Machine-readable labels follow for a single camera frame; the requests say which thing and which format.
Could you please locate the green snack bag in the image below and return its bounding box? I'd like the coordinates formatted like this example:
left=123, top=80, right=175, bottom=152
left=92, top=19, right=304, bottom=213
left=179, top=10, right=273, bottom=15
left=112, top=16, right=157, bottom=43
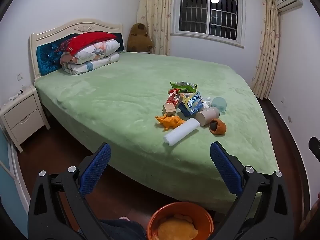
left=170, top=81, right=198, bottom=94

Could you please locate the brown plush toy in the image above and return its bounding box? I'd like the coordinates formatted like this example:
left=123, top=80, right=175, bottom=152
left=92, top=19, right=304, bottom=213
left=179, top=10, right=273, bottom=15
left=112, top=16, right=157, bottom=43
left=126, top=23, right=154, bottom=53

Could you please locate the yellow soft lump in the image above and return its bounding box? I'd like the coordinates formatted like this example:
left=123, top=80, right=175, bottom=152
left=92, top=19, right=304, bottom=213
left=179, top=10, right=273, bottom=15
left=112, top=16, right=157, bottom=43
left=157, top=214, right=199, bottom=240

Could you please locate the small white device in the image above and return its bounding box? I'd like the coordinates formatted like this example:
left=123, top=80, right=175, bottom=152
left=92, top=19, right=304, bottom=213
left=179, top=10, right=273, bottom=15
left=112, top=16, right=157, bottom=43
left=7, top=86, right=28, bottom=101

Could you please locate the red and white wrapper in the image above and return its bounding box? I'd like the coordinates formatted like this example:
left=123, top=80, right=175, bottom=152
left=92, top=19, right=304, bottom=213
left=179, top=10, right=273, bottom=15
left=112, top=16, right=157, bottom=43
left=166, top=89, right=182, bottom=105

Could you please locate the blue carton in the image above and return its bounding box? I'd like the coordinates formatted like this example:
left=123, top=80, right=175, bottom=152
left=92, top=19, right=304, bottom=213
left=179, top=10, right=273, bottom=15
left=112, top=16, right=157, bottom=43
left=178, top=91, right=204, bottom=117

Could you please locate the cream floral curtain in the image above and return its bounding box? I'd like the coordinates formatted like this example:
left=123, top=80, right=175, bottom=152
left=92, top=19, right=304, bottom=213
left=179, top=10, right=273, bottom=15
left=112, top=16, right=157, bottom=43
left=136, top=0, right=175, bottom=55
left=251, top=0, right=280, bottom=100

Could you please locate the brown orange pouch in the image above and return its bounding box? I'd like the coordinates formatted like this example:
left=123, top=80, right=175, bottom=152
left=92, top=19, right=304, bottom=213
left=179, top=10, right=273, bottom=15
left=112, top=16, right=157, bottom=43
left=209, top=119, right=227, bottom=136

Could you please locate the orange bucket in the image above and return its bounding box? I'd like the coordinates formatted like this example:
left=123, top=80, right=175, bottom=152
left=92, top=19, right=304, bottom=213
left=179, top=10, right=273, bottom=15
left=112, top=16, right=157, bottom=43
left=147, top=202, right=214, bottom=240

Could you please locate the orange toy dinosaur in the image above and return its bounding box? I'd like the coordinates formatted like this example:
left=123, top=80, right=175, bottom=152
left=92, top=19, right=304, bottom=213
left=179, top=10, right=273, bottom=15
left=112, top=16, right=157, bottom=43
left=155, top=113, right=186, bottom=131

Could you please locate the wooden block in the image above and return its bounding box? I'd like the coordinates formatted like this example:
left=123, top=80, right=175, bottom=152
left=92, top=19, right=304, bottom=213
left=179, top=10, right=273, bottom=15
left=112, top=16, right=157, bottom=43
left=162, top=102, right=177, bottom=117

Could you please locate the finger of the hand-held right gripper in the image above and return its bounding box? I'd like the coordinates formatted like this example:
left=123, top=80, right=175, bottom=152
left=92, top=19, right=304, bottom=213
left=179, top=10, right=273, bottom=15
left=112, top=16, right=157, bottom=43
left=309, top=136, right=320, bottom=162

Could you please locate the white foam cylinder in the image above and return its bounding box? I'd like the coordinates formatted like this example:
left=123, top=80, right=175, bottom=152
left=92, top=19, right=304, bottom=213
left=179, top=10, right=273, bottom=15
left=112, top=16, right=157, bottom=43
left=164, top=117, right=200, bottom=146

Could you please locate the cream nightstand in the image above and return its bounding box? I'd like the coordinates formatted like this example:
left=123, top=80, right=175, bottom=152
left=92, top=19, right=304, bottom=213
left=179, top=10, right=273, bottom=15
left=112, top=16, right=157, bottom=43
left=0, top=84, right=52, bottom=153

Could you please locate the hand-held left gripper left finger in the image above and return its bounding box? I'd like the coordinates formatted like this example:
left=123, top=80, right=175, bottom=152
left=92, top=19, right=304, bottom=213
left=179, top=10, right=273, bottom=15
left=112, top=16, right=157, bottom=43
left=27, top=142, right=112, bottom=240

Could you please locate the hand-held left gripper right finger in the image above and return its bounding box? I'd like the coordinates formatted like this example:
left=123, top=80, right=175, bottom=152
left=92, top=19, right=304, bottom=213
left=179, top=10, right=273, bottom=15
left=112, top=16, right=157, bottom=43
left=209, top=141, right=294, bottom=240

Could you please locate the light blue cup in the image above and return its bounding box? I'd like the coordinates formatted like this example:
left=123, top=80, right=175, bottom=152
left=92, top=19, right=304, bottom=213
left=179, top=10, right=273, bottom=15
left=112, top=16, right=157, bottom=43
left=211, top=96, right=227, bottom=113

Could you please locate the barred window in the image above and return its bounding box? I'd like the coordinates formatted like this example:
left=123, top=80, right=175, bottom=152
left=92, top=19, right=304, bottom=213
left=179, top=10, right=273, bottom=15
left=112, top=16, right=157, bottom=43
left=171, top=0, right=244, bottom=48

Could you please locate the cardboard tube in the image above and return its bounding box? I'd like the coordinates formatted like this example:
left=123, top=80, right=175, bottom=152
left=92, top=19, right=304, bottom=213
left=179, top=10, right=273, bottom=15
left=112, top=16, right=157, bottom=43
left=195, top=107, right=220, bottom=126

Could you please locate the bed with green blanket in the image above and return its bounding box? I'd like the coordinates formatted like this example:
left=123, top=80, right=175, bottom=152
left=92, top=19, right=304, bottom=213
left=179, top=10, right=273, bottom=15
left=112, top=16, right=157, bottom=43
left=34, top=51, right=279, bottom=212

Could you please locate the cream headboard with blue padding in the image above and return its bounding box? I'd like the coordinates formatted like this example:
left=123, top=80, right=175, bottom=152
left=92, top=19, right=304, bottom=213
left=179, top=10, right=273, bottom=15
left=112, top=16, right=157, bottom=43
left=29, top=18, right=125, bottom=80

